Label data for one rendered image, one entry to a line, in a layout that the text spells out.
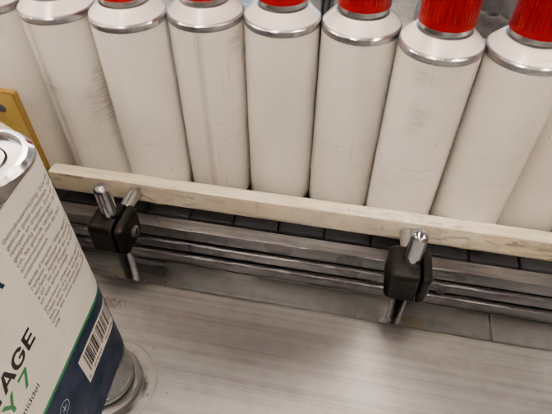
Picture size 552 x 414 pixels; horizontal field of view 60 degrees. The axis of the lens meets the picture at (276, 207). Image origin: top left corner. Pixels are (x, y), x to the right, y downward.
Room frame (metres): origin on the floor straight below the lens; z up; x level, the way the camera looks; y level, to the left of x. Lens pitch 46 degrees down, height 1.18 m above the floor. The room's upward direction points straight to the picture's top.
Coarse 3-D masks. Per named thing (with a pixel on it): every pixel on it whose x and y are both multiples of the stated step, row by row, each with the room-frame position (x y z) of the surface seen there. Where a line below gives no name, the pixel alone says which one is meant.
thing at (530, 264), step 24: (72, 192) 0.31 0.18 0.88; (168, 216) 0.28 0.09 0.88; (192, 216) 0.28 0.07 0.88; (216, 216) 0.28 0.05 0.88; (240, 216) 0.28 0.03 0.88; (336, 240) 0.25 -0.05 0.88; (360, 240) 0.25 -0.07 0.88; (384, 240) 0.25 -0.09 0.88; (504, 264) 0.23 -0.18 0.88; (528, 264) 0.23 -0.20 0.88
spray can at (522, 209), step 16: (544, 128) 0.26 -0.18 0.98; (544, 144) 0.26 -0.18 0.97; (528, 160) 0.26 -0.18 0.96; (544, 160) 0.26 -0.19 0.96; (528, 176) 0.26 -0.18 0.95; (544, 176) 0.25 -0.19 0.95; (512, 192) 0.26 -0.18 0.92; (528, 192) 0.26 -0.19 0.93; (544, 192) 0.25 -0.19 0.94; (512, 208) 0.26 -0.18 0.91; (528, 208) 0.25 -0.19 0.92; (544, 208) 0.25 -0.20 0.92; (512, 224) 0.26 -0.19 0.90; (528, 224) 0.25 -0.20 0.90; (544, 224) 0.25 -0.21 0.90
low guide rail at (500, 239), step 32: (160, 192) 0.28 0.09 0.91; (192, 192) 0.27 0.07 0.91; (224, 192) 0.27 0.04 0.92; (256, 192) 0.27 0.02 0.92; (320, 224) 0.25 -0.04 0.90; (352, 224) 0.25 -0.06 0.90; (384, 224) 0.24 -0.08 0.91; (416, 224) 0.24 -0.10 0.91; (448, 224) 0.24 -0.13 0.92; (480, 224) 0.24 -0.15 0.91; (544, 256) 0.22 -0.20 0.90
